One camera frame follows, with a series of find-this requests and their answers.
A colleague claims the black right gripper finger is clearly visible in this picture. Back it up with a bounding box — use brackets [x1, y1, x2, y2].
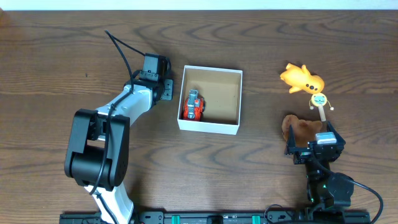
[326, 121, 345, 144]
[285, 125, 296, 150]

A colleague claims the red toy truck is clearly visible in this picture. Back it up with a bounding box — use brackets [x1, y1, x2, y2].
[183, 90, 205, 121]

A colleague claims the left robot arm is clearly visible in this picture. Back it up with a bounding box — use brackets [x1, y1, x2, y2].
[60, 54, 174, 223]

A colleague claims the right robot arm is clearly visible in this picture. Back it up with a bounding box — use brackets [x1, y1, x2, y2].
[285, 122, 354, 223]

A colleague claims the brown plush toy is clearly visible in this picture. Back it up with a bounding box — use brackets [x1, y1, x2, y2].
[282, 114, 323, 147]

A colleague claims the wooden cat rattle drum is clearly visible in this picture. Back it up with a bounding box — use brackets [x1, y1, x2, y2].
[308, 93, 334, 122]

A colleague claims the white cardboard box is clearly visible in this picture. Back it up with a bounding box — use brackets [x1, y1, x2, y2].
[177, 65, 243, 135]

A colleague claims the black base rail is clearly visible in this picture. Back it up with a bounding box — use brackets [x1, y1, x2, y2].
[58, 210, 371, 224]

